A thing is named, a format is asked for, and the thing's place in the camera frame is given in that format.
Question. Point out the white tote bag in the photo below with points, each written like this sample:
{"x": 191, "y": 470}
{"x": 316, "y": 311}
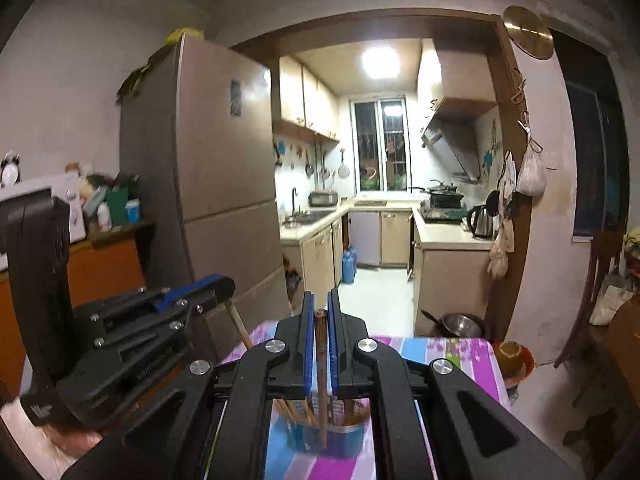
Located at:
{"x": 610, "y": 305}

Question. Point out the black wok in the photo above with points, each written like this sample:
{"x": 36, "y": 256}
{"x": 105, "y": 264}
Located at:
{"x": 442, "y": 192}

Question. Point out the dark brown chopstick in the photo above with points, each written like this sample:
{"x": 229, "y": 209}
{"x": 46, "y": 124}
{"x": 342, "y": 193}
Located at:
{"x": 321, "y": 385}

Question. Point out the white hanging plastic bag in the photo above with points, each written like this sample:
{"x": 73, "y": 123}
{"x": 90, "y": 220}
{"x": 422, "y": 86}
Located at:
{"x": 531, "y": 175}

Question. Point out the steel range hood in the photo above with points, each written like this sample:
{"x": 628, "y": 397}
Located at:
{"x": 450, "y": 147}

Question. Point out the white microwave oven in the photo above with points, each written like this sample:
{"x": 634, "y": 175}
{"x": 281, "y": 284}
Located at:
{"x": 72, "y": 210}

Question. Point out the twin-bell alarm clock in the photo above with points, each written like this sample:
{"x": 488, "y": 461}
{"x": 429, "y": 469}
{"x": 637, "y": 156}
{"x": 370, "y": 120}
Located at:
{"x": 10, "y": 172}

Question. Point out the orange wooden cabinet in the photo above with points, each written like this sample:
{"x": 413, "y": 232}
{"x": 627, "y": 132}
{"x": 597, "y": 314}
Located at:
{"x": 110, "y": 270}

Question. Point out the yellow flower bouquet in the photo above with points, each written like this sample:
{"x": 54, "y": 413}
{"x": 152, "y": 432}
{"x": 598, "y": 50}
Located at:
{"x": 634, "y": 245}

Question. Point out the beige wall cabinets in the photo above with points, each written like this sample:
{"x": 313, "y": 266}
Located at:
{"x": 300, "y": 95}

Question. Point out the beige kitchen base cabinets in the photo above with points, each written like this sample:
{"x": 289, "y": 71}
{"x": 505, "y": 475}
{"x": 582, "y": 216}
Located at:
{"x": 450, "y": 270}

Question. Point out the black sink faucet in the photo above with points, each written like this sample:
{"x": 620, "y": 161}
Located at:
{"x": 294, "y": 200}

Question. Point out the dark wooden chair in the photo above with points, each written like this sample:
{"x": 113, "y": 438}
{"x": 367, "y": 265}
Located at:
{"x": 602, "y": 260}

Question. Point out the light brown chopstick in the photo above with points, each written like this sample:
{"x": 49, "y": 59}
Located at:
{"x": 238, "y": 325}

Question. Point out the blue white cup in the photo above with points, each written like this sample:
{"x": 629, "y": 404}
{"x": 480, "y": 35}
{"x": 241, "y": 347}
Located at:
{"x": 133, "y": 212}

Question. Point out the silver toaster oven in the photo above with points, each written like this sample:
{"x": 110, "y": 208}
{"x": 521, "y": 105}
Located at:
{"x": 322, "y": 199}

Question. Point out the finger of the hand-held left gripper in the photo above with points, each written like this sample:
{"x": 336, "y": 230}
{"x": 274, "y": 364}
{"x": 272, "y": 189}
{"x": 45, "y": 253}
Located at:
{"x": 150, "y": 337}
{"x": 210, "y": 287}

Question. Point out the paper fridge note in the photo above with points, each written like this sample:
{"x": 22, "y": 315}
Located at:
{"x": 236, "y": 100}

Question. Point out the blue perforated utensil holder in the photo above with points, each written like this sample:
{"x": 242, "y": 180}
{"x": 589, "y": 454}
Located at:
{"x": 350, "y": 442}

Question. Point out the plush toy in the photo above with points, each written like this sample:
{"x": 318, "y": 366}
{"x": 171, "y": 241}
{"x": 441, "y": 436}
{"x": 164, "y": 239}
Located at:
{"x": 85, "y": 180}

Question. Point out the blue flower wall sticker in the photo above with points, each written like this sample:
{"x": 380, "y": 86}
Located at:
{"x": 489, "y": 157}

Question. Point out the bunch of wooden chopsticks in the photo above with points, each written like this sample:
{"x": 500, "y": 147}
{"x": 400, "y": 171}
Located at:
{"x": 295, "y": 410}

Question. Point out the person's left forearm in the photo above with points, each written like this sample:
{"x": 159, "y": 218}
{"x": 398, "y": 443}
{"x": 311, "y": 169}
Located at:
{"x": 20, "y": 440}

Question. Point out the wooden sideboard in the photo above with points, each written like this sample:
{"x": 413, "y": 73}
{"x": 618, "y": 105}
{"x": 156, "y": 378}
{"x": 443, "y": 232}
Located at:
{"x": 627, "y": 350}

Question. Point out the dried green leaves bundle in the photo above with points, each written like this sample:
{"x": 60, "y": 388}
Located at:
{"x": 145, "y": 72}

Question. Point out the steel electric kettle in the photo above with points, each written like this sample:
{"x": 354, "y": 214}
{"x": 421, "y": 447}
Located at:
{"x": 482, "y": 222}

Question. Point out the blue water bottle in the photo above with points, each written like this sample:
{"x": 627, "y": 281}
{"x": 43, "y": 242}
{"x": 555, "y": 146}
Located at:
{"x": 346, "y": 270}
{"x": 354, "y": 255}

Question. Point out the person's left hand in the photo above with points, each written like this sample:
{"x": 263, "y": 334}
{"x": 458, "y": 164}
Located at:
{"x": 75, "y": 442}

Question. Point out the green gas stove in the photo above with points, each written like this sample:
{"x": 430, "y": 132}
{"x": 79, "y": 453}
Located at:
{"x": 442, "y": 214}

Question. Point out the kitchen ceiling light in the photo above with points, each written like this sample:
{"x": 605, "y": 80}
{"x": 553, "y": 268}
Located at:
{"x": 380, "y": 60}

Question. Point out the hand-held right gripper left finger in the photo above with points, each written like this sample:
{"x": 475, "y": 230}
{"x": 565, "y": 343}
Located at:
{"x": 309, "y": 350}

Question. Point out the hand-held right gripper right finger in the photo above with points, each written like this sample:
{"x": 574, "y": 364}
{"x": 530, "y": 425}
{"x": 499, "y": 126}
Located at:
{"x": 334, "y": 350}

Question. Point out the black metal pot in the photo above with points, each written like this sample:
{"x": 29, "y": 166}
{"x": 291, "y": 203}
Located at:
{"x": 457, "y": 325}

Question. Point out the barred kitchen window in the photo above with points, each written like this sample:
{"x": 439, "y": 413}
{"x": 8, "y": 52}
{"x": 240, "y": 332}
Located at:
{"x": 370, "y": 145}

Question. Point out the hanging metal strainer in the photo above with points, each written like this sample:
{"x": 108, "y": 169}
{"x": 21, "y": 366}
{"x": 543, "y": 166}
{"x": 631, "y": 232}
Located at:
{"x": 343, "y": 170}

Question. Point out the grey multi-door refrigerator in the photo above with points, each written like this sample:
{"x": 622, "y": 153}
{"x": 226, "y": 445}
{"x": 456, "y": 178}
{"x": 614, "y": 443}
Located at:
{"x": 225, "y": 160}

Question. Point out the floral striped tablecloth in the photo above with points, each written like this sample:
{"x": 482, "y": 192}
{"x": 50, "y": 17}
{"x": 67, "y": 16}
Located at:
{"x": 465, "y": 360}

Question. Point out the white hanging cloth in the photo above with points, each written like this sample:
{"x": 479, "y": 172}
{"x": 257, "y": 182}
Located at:
{"x": 507, "y": 175}

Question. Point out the orange ceramic bowl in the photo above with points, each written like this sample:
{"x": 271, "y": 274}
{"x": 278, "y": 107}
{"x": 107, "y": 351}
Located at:
{"x": 512, "y": 357}

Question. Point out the white bottle red label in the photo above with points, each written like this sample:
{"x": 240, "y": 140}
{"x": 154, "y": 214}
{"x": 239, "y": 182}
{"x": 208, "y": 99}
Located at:
{"x": 104, "y": 217}

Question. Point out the beige cabinet above hood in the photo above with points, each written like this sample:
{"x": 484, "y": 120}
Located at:
{"x": 465, "y": 75}

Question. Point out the hanging metal ladle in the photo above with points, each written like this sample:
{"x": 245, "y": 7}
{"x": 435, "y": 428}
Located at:
{"x": 325, "y": 172}

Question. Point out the beige hanging bags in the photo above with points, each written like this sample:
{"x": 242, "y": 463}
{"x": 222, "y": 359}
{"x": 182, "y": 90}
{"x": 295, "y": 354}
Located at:
{"x": 501, "y": 250}

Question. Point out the green container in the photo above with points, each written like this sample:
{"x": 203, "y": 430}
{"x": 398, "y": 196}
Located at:
{"x": 119, "y": 207}

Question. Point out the dark room window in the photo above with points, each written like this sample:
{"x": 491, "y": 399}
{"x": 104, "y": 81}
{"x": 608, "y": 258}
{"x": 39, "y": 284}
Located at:
{"x": 590, "y": 160}

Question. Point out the black hanging pan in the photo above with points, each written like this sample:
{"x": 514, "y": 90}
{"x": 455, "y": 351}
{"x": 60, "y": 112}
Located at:
{"x": 492, "y": 202}

